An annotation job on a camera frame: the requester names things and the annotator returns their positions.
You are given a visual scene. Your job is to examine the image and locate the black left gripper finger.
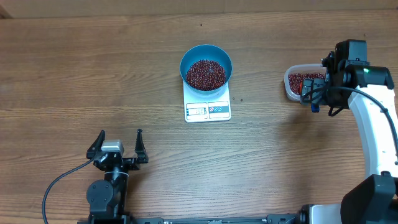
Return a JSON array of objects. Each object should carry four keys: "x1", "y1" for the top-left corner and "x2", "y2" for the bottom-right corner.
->
[
  {"x1": 86, "y1": 130, "x2": 106, "y2": 159},
  {"x1": 134, "y1": 129, "x2": 149, "y2": 164}
]

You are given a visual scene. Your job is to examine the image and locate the red scoop with blue handle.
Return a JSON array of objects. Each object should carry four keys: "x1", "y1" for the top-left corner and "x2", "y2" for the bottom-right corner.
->
[{"x1": 300, "y1": 79, "x2": 322, "y2": 113}]

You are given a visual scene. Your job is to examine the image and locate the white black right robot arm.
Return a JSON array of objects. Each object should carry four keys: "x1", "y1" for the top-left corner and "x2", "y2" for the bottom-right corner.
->
[{"x1": 299, "y1": 39, "x2": 397, "y2": 223}]

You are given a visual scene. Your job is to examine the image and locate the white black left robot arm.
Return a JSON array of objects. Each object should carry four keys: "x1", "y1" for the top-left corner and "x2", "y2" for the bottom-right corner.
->
[{"x1": 86, "y1": 129, "x2": 149, "y2": 224}]

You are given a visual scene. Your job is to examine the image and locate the white digital kitchen scale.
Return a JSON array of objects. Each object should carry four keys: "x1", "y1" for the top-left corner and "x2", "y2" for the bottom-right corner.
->
[{"x1": 183, "y1": 83, "x2": 231, "y2": 123}]

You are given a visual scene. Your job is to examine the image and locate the red beans in bowl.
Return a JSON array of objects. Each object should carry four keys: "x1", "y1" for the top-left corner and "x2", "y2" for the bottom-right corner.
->
[{"x1": 186, "y1": 60, "x2": 226, "y2": 91}]

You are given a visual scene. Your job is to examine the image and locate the teal plastic bowl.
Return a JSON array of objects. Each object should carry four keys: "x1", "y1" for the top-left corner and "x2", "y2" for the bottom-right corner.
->
[{"x1": 179, "y1": 44, "x2": 233, "y2": 94}]

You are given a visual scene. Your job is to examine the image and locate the clear plastic container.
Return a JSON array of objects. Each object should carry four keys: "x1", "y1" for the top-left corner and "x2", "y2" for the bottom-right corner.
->
[{"x1": 284, "y1": 64, "x2": 326, "y2": 101}]

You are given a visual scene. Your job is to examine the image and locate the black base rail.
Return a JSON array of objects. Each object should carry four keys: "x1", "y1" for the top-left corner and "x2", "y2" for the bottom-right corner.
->
[{"x1": 78, "y1": 213, "x2": 310, "y2": 224}]

